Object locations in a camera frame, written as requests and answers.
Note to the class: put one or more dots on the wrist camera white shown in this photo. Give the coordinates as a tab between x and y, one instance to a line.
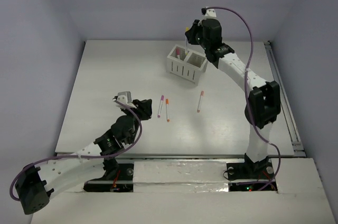
123	100
208	13

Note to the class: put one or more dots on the white two-compartment pen holder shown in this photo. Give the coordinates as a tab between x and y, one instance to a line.
189	67

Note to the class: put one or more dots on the yellow capped white marker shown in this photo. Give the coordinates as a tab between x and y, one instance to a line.
186	42

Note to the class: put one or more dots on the pink capped white marker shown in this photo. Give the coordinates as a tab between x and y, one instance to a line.
177	53

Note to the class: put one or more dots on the purple capped white marker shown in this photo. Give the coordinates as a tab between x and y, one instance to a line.
160	106

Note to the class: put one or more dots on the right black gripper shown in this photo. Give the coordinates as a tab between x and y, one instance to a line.
191	33

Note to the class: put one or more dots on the aluminium rail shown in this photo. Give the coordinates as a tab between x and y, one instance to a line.
295	139
129	155

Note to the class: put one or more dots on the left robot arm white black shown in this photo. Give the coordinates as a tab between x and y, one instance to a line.
41	181

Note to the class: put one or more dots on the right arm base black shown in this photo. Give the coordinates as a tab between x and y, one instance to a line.
248	176

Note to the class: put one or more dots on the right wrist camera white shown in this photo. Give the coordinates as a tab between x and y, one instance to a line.
208	13

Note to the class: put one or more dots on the white foam block centre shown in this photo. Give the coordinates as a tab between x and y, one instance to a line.
179	177

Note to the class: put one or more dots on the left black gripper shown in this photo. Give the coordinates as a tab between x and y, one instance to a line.
141	105

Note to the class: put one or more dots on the aluminium rail right side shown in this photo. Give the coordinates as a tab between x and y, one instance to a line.
295	139

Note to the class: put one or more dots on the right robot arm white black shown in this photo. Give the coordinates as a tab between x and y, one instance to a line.
262	97

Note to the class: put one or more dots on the salmon capped white marker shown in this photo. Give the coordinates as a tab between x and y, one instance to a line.
200	102

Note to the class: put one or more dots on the aluminium rail front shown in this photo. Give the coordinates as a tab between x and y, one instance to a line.
129	155

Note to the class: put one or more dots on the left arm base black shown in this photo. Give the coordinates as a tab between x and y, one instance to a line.
117	179

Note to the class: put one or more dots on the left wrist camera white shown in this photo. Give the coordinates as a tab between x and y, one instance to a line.
123	100

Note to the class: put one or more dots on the orange capped white marker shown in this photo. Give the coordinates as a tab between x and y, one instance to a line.
167	110

